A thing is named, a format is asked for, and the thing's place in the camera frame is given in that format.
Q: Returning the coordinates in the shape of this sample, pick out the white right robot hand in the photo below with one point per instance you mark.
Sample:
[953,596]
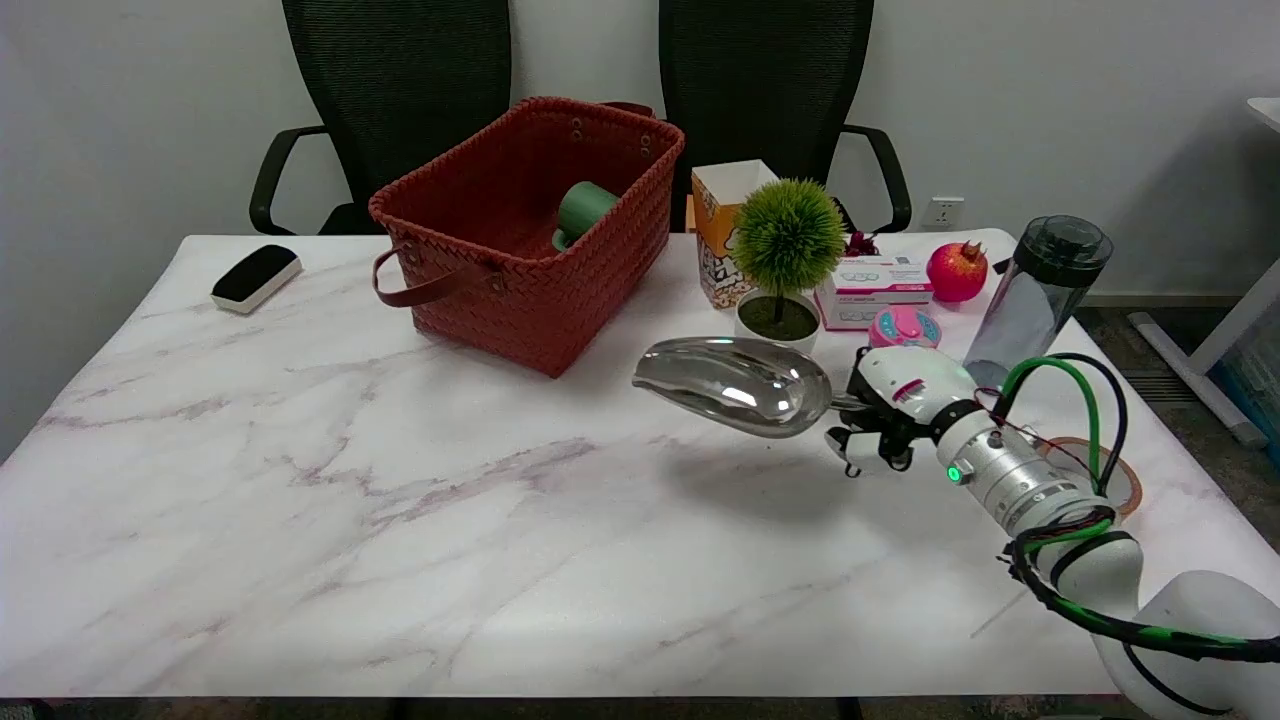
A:
[915,385]

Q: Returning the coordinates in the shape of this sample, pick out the brown tape roll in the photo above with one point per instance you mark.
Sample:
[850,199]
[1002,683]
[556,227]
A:
[1125,480]

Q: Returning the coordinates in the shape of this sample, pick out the stainless steel scoop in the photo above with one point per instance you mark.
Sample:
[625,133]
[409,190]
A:
[740,385]

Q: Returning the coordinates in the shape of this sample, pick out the green ball plant in pot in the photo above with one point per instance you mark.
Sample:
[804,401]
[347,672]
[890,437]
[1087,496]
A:
[787,240]

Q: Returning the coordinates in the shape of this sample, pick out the popcorn paper box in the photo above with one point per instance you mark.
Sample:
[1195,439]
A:
[715,235]

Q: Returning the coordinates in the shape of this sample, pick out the green cup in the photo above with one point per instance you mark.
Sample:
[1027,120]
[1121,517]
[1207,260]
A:
[585,212]

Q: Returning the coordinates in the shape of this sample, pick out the clear bottle with dark lid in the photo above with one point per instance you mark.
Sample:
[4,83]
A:
[1040,295]

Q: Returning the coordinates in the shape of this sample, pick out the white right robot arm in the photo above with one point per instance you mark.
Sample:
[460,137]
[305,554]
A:
[1030,480]

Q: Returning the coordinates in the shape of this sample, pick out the black mesh office chair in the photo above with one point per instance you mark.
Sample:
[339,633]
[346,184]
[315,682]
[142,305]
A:
[400,90]
[765,90]

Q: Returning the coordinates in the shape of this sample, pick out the pink teal round container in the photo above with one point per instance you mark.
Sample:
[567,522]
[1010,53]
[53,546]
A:
[903,328]

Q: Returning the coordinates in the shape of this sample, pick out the black white board eraser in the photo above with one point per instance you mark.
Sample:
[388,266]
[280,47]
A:
[255,277]

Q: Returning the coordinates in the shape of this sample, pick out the red woven basket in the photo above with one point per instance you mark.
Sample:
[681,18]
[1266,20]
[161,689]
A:
[530,290]

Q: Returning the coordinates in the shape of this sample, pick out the white desk frame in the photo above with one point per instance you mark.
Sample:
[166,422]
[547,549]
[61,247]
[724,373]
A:
[1185,362]

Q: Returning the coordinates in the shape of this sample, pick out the white wall socket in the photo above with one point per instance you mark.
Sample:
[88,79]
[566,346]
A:
[942,212]

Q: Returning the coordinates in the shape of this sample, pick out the red pomegranate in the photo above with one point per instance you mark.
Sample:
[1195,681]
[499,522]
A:
[956,272]

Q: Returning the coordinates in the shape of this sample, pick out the white pink carton box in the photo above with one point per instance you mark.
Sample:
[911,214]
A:
[875,290]

